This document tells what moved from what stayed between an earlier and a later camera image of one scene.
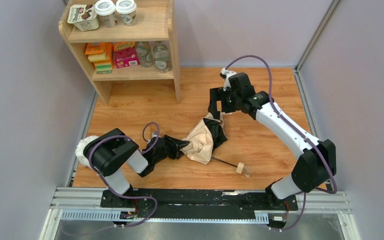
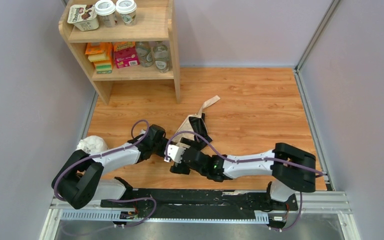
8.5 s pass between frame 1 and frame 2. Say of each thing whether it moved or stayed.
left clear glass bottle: stayed
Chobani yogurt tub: stayed
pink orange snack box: stayed
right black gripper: moved
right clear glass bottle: stayed
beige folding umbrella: moved
